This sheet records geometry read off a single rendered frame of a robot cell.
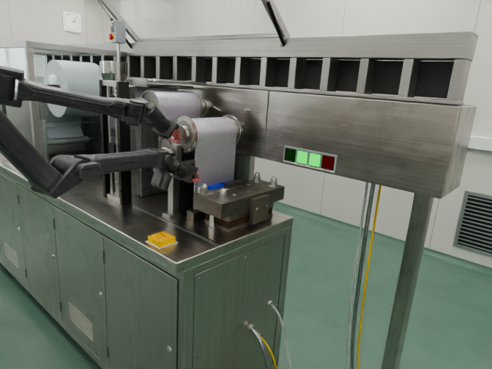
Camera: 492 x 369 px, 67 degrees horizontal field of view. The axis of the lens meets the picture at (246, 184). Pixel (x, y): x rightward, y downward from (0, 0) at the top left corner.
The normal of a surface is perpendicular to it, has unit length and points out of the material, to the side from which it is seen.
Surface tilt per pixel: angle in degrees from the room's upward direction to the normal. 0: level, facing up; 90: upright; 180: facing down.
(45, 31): 90
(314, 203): 90
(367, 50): 90
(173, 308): 90
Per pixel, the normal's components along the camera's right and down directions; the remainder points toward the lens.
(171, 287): -0.66, 0.16
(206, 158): 0.75, 0.22
